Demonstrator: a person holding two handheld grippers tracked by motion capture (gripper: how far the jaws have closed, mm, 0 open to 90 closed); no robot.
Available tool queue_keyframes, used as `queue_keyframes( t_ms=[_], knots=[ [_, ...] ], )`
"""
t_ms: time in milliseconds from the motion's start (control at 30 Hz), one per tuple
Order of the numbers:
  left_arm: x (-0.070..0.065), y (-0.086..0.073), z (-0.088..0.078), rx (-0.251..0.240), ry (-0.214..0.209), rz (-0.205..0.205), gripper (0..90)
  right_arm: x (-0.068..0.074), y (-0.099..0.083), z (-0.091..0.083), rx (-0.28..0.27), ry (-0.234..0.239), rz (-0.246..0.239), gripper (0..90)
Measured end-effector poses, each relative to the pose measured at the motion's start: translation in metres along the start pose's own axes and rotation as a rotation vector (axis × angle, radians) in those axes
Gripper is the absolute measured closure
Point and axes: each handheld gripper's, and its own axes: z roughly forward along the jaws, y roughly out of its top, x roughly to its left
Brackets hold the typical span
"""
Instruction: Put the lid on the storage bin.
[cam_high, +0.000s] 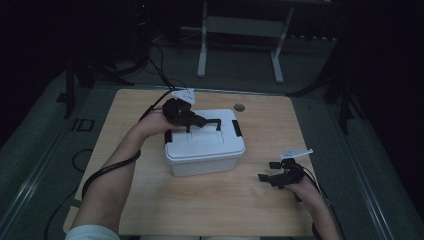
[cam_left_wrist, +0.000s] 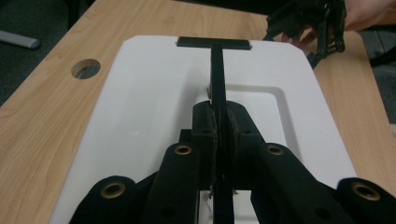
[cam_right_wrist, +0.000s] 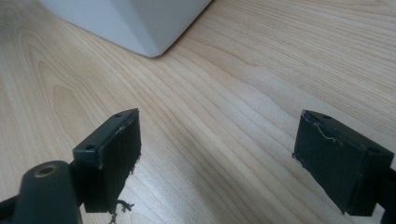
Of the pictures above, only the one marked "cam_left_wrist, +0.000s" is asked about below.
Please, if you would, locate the grey metal stand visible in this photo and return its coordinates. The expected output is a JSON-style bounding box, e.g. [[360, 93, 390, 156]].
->
[[0, 29, 42, 50]]

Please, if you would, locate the white storage box black handle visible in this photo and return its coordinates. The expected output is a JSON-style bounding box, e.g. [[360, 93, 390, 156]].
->
[[48, 35, 358, 224]]

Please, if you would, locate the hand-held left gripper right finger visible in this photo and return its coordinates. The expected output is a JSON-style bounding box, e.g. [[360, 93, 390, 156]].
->
[[226, 100, 357, 224]]

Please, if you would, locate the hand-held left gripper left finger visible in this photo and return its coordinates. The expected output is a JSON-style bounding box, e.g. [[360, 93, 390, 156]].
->
[[140, 100, 219, 224]]

